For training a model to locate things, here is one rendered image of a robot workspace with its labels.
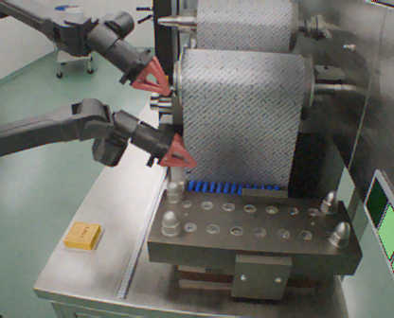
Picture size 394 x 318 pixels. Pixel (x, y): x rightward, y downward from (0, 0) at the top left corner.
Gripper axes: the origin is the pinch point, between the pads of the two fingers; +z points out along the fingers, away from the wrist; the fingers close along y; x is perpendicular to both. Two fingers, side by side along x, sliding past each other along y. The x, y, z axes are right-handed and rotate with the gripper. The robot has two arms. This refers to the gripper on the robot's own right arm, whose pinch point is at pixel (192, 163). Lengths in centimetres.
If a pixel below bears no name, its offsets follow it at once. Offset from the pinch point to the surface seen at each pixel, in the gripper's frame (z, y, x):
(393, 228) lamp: 19.9, 30.4, 24.9
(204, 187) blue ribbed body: 4.5, 3.5, -2.1
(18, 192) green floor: -78, -107, -168
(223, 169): 6.6, 0.3, 2.5
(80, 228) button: -15.5, 8.8, -26.4
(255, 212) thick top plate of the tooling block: 14.4, 9.6, 2.8
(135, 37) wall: -117, -556, -163
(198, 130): -3.1, 0.3, 7.9
